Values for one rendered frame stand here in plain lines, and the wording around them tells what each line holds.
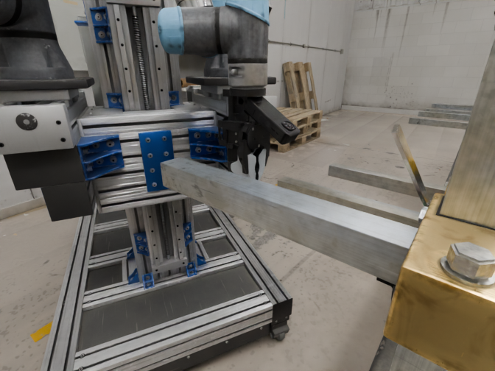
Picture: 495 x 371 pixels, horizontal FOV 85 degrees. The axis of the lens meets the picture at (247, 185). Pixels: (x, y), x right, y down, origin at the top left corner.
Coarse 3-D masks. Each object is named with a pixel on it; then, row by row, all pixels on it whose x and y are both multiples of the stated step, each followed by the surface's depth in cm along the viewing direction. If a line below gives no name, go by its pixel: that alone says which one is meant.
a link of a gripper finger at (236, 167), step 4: (248, 156) 54; (252, 156) 55; (248, 160) 54; (252, 160) 55; (232, 164) 59; (236, 164) 58; (240, 164) 57; (248, 164) 55; (252, 164) 56; (232, 168) 59; (236, 168) 58; (240, 168) 58; (248, 168) 55; (252, 168) 56; (236, 172) 59; (240, 172) 58; (252, 172) 56; (248, 176) 56; (252, 176) 57
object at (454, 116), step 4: (420, 112) 160; (424, 112) 159; (428, 112) 158; (432, 112) 157; (436, 112) 157; (420, 116) 161; (424, 116) 159; (428, 116) 158; (432, 116) 157; (436, 116) 156; (440, 116) 155; (444, 116) 153; (448, 116) 152; (452, 116) 151; (456, 116) 150; (460, 116) 149; (464, 116) 148; (468, 116) 147; (464, 120) 148
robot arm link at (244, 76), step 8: (232, 64) 49; (240, 64) 48; (248, 64) 48; (256, 64) 48; (264, 64) 49; (232, 72) 49; (240, 72) 49; (248, 72) 48; (256, 72) 49; (264, 72) 50; (232, 80) 50; (240, 80) 49; (248, 80) 49; (256, 80) 49; (264, 80) 50; (240, 88) 50; (248, 88) 50; (256, 88) 50
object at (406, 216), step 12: (288, 180) 53; (300, 180) 53; (300, 192) 50; (312, 192) 49; (324, 192) 48; (336, 192) 48; (348, 204) 45; (360, 204) 44; (372, 204) 44; (384, 204) 44; (384, 216) 42; (396, 216) 41; (408, 216) 40
